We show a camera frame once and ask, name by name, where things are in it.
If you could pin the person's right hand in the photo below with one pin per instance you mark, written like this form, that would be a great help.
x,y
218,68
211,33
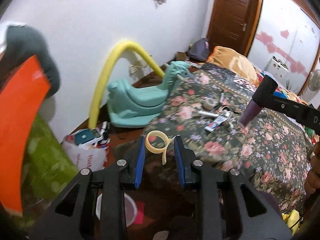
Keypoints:
x,y
312,182

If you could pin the orange curved panel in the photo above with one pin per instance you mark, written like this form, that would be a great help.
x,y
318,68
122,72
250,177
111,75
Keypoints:
x,y
21,97

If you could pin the teal plastic rocking horse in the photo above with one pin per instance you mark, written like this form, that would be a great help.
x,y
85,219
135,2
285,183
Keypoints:
x,y
131,107

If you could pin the toothpaste tube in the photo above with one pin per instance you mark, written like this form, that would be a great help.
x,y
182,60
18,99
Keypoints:
x,y
216,123

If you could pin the brown wooden door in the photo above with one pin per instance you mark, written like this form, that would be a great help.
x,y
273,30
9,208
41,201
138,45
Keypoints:
x,y
231,24

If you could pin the dark backpack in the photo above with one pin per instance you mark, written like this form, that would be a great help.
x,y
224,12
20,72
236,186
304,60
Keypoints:
x,y
199,51

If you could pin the yellow foam pool noodle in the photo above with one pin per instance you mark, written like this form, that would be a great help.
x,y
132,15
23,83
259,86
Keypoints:
x,y
113,71

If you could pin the purple tube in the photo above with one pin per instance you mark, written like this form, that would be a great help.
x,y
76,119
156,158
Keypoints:
x,y
251,111

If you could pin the grey tape roll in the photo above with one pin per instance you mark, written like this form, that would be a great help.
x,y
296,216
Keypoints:
x,y
209,104

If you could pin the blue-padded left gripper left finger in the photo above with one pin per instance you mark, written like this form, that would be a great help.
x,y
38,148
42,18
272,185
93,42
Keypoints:
x,y
135,159

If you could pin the teal box in bag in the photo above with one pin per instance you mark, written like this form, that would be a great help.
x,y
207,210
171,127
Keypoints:
x,y
83,136

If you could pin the green leaf-pattern cloth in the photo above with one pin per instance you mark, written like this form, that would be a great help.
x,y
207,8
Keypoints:
x,y
46,172

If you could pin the orange blanket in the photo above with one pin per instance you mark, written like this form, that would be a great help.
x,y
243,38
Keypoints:
x,y
235,62

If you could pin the white trash cup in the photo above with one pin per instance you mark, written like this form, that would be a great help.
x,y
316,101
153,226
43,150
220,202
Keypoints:
x,y
130,209

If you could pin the white electric fan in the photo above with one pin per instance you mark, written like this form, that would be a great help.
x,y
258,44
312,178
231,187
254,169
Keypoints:
x,y
314,81

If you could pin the dark grey cushion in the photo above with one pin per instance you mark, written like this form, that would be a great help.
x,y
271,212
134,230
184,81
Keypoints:
x,y
19,44

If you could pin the floral dark bedspread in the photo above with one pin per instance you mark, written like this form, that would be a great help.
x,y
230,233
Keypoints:
x,y
271,150

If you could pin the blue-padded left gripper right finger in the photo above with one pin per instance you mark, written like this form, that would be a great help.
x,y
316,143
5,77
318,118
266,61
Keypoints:
x,y
184,158

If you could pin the white wall power strip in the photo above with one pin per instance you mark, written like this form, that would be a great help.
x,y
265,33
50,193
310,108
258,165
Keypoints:
x,y
137,71

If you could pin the pink paper piece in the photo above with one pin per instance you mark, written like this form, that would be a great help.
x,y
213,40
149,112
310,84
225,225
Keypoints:
x,y
140,213

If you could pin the white drawer cabinet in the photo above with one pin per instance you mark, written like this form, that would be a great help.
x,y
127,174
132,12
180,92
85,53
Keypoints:
x,y
278,69

